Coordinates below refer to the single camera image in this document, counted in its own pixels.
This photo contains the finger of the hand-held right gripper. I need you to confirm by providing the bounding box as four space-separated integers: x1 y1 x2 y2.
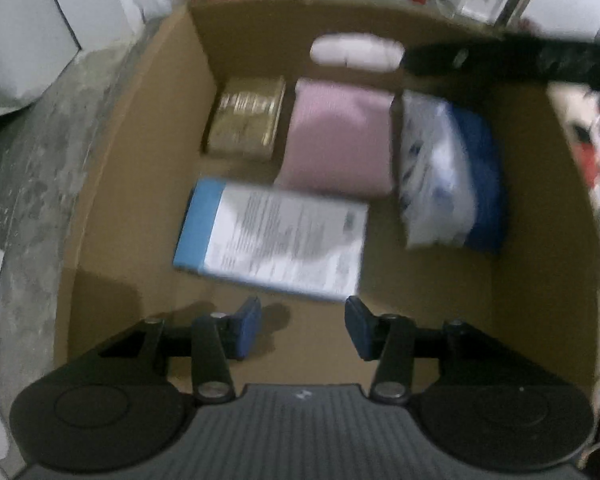
402 41 487 80

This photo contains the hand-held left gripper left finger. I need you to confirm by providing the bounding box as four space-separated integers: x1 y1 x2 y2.
97 296 263 405

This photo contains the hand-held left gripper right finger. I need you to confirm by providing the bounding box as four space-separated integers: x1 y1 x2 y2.
345 296 511 406

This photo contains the blue and white box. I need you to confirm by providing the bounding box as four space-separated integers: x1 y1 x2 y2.
173 177 371 304

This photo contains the blue and white plastic pack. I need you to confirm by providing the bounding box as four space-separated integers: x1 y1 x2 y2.
399 90 509 254

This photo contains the pink sponge pad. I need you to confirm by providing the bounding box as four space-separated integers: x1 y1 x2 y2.
274 78 397 199

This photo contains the brown cardboard box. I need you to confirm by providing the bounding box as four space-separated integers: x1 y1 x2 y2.
54 0 600 411

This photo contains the gold foil packet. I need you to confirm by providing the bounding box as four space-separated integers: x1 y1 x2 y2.
202 76 287 162

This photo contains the white board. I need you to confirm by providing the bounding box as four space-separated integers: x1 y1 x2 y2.
0 0 132 124

